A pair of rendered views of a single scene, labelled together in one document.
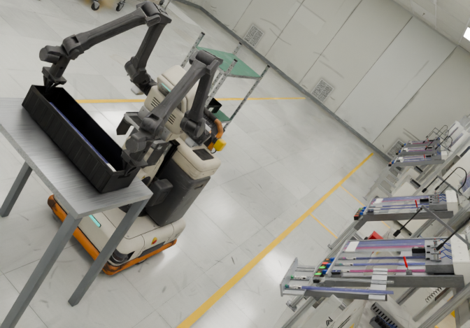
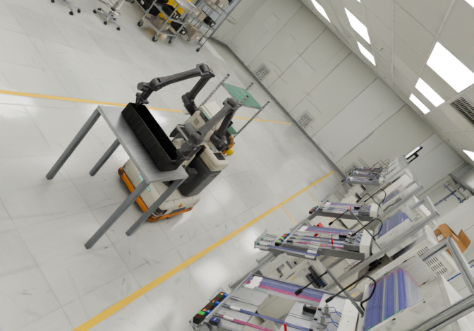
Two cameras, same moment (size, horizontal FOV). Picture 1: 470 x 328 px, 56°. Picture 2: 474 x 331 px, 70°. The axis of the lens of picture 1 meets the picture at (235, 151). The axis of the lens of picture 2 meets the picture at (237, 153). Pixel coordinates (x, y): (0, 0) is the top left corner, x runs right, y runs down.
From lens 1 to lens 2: 0.61 m
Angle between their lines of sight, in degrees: 0
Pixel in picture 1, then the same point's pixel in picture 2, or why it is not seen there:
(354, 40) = (333, 87)
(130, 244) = (166, 205)
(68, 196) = (144, 170)
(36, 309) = (108, 233)
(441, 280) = (351, 255)
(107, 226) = (154, 191)
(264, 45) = (269, 80)
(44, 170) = (132, 154)
